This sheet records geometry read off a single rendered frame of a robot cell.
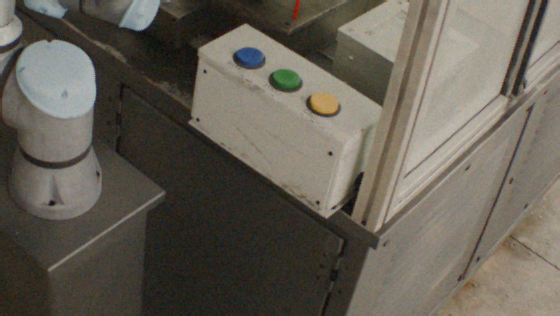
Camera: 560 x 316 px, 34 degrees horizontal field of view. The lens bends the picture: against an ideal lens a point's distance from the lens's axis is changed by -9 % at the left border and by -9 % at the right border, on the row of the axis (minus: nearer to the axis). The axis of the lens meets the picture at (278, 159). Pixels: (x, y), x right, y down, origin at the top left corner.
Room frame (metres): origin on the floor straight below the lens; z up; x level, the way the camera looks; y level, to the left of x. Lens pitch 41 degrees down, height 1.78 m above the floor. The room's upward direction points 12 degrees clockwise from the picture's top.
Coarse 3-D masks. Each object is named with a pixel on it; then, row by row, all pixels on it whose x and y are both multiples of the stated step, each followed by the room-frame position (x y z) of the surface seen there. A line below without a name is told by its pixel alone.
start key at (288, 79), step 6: (276, 72) 1.18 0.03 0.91; (282, 72) 1.18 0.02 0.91; (288, 72) 1.18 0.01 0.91; (294, 72) 1.19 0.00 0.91; (276, 78) 1.16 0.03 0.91; (282, 78) 1.16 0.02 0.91; (288, 78) 1.17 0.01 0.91; (294, 78) 1.17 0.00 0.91; (276, 84) 1.16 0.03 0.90; (282, 84) 1.15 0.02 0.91; (288, 84) 1.15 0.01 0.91; (294, 84) 1.16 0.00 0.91
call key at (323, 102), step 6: (312, 96) 1.14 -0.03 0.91; (318, 96) 1.14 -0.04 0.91; (324, 96) 1.14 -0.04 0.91; (330, 96) 1.15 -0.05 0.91; (312, 102) 1.12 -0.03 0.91; (318, 102) 1.13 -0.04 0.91; (324, 102) 1.13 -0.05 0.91; (330, 102) 1.13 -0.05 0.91; (336, 102) 1.14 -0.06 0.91; (318, 108) 1.12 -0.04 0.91; (324, 108) 1.12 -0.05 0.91; (330, 108) 1.12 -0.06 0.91; (336, 108) 1.13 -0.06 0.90
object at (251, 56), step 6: (240, 48) 1.22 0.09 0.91; (246, 48) 1.22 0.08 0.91; (252, 48) 1.22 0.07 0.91; (240, 54) 1.20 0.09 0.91; (246, 54) 1.21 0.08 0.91; (252, 54) 1.21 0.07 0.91; (258, 54) 1.21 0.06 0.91; (240, 60) 1.19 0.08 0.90; (246, 60) 1.19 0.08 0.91; (252, 60) 1.19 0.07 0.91; (258, 60) 1.20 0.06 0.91
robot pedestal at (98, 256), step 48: (96, 144) 1.12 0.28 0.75; (0, 192) 0.97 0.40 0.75; (144, 192) 1.04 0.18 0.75; (0, 240) 0.93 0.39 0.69; (48, 240) 0.90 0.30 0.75; (96, 240) 0.93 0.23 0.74; (144, 240) 1.04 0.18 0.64; (0, 288) 0.93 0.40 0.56; (48, 288) 0.87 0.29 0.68; (96, 288) 0.95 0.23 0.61
